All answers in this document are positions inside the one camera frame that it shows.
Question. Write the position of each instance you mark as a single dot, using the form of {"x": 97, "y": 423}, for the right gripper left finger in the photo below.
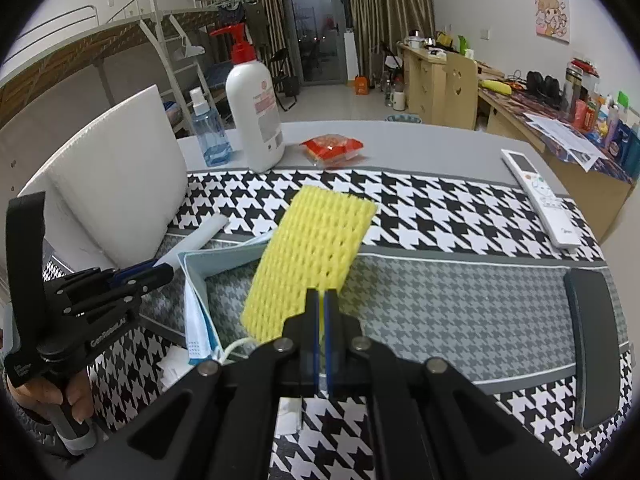
{"x": 301, "y": 364}

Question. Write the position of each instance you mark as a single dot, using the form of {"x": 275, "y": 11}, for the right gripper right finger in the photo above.
{"x": 345, "y": 373}

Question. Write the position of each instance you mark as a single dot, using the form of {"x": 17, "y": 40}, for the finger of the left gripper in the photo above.
{"x": 127, "y": 293}
{"x": 95, "y": 282}

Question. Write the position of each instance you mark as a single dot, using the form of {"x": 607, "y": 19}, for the white foam stick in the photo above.
{"x": 194, "y": 241}

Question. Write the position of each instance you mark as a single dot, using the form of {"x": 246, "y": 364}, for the white tissue paper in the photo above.
{"x": 174, "y": 366}

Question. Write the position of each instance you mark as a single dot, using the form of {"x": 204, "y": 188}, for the blue surgical mask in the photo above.
{"x": 216, "y": 283}

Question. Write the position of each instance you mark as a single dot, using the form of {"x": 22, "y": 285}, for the yellow foam net sleeve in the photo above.
{"x": 314, "y": 246}

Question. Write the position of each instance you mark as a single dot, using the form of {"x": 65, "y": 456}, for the person's left hand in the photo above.
{"x": 30, "y": 402}

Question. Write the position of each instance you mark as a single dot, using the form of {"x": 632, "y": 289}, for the white foam box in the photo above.
{"x": 112, "y": 189}

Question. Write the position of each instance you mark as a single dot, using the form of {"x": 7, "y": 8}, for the houndstooth table mat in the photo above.
{"x": 449, "y": 267}

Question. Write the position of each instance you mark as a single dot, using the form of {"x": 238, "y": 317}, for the blue spray bottle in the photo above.
{"x": 209, "y": 130}

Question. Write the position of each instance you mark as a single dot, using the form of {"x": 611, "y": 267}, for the red snack packet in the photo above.
{"x": 331, "y": 150}

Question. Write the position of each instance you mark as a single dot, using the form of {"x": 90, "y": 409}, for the white lotion pump bottle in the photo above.
{"x": 253, "y": 103}

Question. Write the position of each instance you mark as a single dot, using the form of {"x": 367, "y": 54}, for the metal bunk bed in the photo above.
{"x": 166, "y": 24}

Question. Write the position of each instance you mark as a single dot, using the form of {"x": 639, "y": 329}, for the blue rimmed trash bin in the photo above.
{"x": 404, "y": 118}

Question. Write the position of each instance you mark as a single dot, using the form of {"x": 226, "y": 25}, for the black folding chair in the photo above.
{"x": 285, "y": 83}

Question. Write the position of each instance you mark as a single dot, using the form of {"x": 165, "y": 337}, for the white remote control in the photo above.
{"x": 548, "y": 206}

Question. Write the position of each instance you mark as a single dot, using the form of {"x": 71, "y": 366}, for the black smartphone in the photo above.
{"x": 597, "y": 351}

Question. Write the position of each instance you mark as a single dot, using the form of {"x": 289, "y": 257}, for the orange bucket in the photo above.
{"x": 361, "y": 85}

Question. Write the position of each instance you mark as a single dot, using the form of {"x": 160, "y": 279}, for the wooden chair smiley back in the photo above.
{"x": 460, "y": 92}

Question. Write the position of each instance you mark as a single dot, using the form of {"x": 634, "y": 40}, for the yellow object on desk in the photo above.
{"x": 496, "y": 86}

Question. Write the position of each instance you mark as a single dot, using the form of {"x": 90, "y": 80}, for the printed paper sheets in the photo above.
{"x": 574, "y": 144}

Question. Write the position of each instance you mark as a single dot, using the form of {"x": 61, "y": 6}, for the wooden desk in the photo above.
{"x": 600, "y": 192}

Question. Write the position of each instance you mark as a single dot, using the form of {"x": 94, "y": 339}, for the black headphones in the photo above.
{"x": 544, "y": 88}

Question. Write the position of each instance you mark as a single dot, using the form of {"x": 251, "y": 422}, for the green bottle on desk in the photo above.
{"x": 463, "y": 44}

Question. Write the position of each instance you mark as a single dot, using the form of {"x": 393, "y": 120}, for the glass balcony door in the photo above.
{"x": 317, "y": 43}

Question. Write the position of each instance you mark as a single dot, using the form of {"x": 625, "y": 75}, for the right brown curtain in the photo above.
{"x": 388, "y": 21}

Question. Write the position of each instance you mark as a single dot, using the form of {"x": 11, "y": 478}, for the cartoon girl wall poster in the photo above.
{"x": 552, "y": 19}

